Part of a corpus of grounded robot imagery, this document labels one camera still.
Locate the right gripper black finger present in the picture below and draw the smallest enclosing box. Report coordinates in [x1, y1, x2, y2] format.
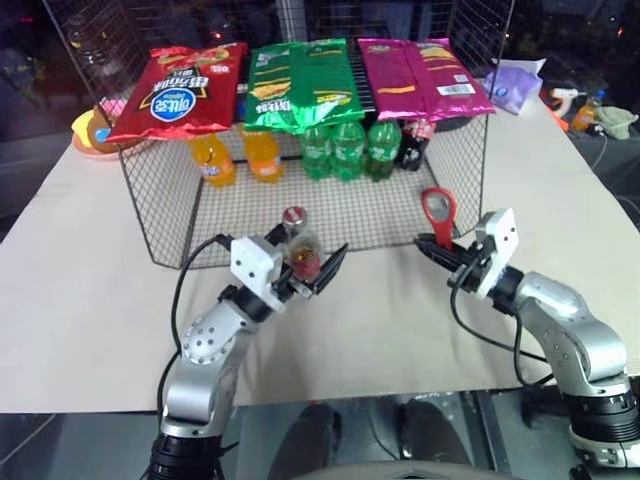
[416, 233, 472, 260]
[413, 240, 465, 275]

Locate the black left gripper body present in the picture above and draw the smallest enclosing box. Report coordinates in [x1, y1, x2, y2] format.
[272, 260, 322, 302]

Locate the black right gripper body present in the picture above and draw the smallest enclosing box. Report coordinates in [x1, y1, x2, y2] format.
[446, 238, 495, 295]

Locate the red bottle opener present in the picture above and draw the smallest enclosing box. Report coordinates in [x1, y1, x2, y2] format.
[420, 186, 460, 252]

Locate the glass bottle with red label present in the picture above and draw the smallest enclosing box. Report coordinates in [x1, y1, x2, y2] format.
[281, 205, 325, 279]

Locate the orange soda bottle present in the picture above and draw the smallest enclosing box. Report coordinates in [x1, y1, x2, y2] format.
[240, 124, 286, 184]
[187, 132, 237, 190]

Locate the green soda bottle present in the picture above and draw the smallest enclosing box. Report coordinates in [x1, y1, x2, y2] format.
[331, 120, 370, 183]
[365, 118, 403, 182]
[300, 124, 335, 182]

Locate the dark cola bottle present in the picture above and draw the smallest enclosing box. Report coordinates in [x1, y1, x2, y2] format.
[396, 118, 435, 173]

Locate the small orange drink bottle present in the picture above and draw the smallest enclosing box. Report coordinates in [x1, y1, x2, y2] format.
[570, 91, 604, 132]

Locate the green chips bag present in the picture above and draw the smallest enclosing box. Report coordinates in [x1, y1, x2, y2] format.
[242, 36, 367, 136]

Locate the magenta chips bag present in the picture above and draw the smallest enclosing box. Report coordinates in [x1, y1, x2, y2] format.
[356, 36, 497, 124]

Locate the red chips bag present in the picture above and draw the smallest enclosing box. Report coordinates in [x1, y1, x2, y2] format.
[103, 41, 250, 146]

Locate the purple tissue pack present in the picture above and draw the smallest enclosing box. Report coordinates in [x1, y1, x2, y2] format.
[481, 57, 548, 118]

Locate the white glue gun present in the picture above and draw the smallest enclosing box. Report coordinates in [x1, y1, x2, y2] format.
[548, 86, 588, 120]

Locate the pink plastic item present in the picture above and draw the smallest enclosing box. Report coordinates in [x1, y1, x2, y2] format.
[98, 96, 127, 120]

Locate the green cloth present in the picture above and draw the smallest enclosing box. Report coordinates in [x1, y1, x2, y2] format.
[595, 105, 640, 137]

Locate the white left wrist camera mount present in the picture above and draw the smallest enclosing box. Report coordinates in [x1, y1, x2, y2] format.
[229, 236, 290, 314]

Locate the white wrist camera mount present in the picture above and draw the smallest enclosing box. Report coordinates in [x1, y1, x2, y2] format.
[229, 236, 290, 314]
[473, 207, 518, 302]

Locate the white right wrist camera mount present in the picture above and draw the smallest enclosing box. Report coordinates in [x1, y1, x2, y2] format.
[473, 207, 518, 302]

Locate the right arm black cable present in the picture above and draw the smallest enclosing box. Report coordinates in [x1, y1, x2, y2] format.
[448, 259, 556, 389]

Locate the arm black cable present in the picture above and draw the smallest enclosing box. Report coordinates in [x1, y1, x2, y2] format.
[448, 259, 556, 389]
[157, 233, 236, 419]

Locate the black wire grid rack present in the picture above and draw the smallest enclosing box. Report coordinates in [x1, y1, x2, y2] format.
[41, 0, 517, 272]

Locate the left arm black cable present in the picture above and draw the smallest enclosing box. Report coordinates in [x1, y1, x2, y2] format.
[157, 233, 236, 419]

